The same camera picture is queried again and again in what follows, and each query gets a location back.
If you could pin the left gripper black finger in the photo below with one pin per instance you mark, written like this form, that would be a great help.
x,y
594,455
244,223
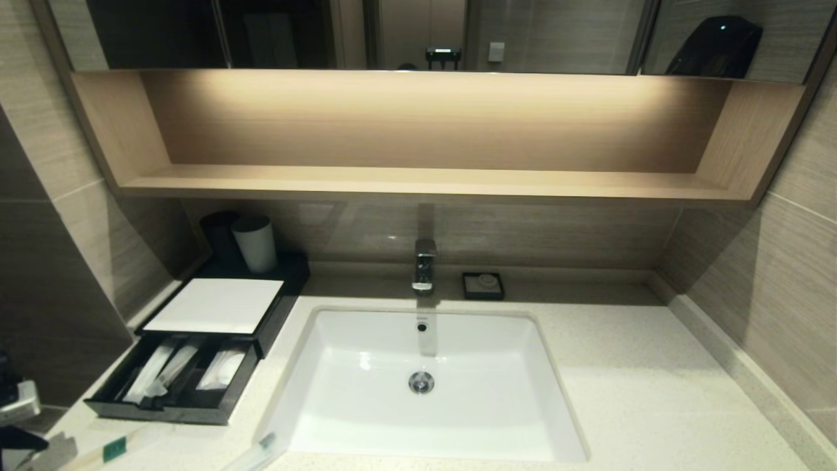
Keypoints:
x,y
19,451

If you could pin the toothbrush with green label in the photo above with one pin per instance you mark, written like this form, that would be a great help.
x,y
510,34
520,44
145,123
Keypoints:
x,y
115,449
180,363

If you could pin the black tray with white packets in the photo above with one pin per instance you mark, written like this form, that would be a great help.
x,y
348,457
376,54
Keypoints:
x,y
203,409

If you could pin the grey plastic cup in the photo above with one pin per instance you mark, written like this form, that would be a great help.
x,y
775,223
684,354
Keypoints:
x,y
256,247

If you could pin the white square plate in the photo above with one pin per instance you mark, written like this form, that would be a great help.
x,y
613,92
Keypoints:
x,y
216,304

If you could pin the black amenity box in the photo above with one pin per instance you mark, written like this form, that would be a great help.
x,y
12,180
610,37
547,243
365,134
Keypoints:
x,y
281,294

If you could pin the long white sachet packet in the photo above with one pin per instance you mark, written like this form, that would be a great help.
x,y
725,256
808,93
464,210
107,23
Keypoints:
x,y
145,376

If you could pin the small white wrapped packet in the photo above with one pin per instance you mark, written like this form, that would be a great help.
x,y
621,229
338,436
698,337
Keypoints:
x,y
222,369

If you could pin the small item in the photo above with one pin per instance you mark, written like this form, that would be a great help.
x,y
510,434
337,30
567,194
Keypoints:
x,y
265,443

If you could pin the black tumbler cup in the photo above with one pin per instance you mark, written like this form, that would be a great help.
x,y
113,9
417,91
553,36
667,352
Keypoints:
x,y
219,237

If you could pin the white ceramic sink basin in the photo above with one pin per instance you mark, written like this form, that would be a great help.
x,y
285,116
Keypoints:
x,y
366,405

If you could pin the chrome sink drain stopper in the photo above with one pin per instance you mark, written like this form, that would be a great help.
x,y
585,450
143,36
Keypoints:
x,y
422,383

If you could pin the chrome sink faucet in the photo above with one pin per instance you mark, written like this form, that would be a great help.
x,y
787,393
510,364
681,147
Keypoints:
x,y
424,261

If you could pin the black square soap dish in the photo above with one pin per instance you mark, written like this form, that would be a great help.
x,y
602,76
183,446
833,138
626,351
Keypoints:
x,y
469,289

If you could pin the round white soap bar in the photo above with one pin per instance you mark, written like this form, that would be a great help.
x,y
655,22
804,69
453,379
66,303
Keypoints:
x,y
487,281

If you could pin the wooden wall shelf niche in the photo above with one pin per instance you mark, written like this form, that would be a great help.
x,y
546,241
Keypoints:
x,y
425,183

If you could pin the wall mirror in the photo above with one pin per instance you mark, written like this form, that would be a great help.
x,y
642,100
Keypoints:
x,y
556,33

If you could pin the black glossy wall dispenser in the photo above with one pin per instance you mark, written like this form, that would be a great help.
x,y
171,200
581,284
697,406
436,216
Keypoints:
x,y
714,47

